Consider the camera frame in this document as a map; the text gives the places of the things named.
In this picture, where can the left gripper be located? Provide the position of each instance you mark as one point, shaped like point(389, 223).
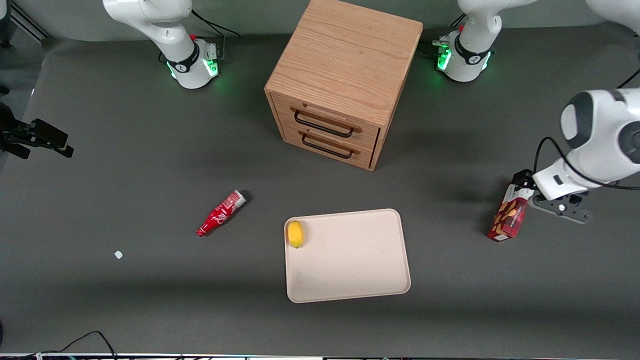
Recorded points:
point(523, 178)

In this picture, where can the red cookie box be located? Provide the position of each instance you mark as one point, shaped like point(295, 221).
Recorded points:
point(510, 216)

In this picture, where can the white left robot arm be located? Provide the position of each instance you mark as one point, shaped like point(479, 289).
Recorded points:
point(600, 145)

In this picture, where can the beige plastic tray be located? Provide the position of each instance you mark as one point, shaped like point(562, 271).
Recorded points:
point(347, 255)

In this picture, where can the wooden drawer cabinet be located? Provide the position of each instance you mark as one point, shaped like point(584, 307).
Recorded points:
point(345, 65)

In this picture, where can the yellow lemon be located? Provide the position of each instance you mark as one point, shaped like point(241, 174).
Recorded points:
point(295, 233)

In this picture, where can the red cola bottle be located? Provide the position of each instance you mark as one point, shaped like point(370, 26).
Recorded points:
point(220, 213)

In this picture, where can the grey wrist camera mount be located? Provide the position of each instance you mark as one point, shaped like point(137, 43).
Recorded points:
point(562, 207)

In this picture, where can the black camera on clamp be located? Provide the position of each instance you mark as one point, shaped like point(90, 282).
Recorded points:
point(35, 135)

